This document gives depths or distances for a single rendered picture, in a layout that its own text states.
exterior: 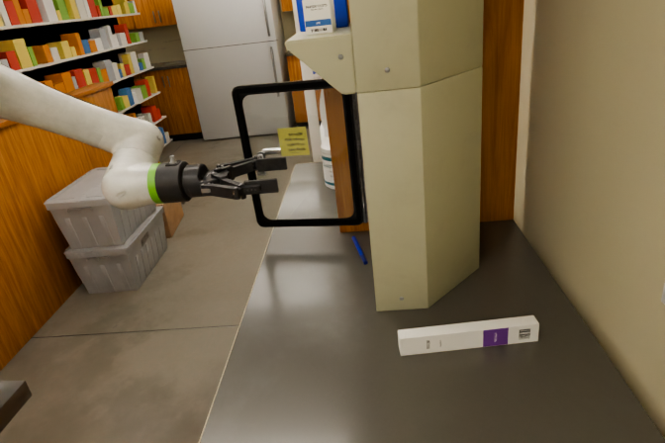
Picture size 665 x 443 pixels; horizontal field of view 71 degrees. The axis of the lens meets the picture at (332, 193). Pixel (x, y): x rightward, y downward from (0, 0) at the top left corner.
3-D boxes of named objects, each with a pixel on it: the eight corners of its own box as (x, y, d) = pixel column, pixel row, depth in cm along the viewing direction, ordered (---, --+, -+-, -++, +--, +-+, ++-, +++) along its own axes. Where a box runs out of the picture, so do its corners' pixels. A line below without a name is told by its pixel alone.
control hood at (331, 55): (356, 66, 111) (352, 22, 107) (356, 94, 81) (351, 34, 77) (309, 71, 112) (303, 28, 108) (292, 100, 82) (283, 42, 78)
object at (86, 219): (164, 205, 330) (152, 161, 317) (127, 247, 275) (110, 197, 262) (109, 210, 334) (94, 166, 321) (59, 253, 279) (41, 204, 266)
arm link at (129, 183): (111, 221, 108) (85, 194, 99) (124, 176, 115) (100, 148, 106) (169, 216, 107) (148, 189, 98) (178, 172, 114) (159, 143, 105)
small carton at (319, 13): (336, 30, 89) (332, -4, 87) (332, 32, 85) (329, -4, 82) (311, 33, 90) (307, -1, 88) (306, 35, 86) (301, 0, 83)
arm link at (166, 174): (176, 196, 111) (162, 213, 103) (164, 150, 107) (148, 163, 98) (201, 194, 111) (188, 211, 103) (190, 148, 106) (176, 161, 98)
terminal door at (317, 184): (364, 224, 126) (349, 76, 110) (257, 227, 132) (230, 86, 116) (364, 223, 127) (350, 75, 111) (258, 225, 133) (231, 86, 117)
